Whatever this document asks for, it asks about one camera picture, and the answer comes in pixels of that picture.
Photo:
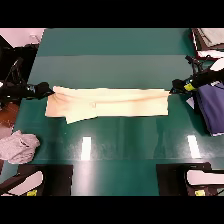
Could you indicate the dark blue garment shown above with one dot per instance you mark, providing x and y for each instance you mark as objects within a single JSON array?
[{"x": 211, "y": 108}]

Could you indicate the cream shirt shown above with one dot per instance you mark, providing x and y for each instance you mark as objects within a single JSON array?
[{"x": 110, "y": 103}]

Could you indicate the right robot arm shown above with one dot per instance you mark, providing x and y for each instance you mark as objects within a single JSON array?
[{"x": 206, "y": 77}]

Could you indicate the grey garment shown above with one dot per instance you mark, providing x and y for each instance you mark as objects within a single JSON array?
[{"x": 18, "y": 146}]

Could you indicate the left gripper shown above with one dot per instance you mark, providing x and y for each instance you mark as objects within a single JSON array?
[{"x": 43, "y": 90}]

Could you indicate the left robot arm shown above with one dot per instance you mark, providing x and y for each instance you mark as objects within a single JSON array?
[{"x": 13, "y": 91}]

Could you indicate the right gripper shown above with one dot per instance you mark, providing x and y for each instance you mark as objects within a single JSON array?
[{"x": 178, "y": 86}]

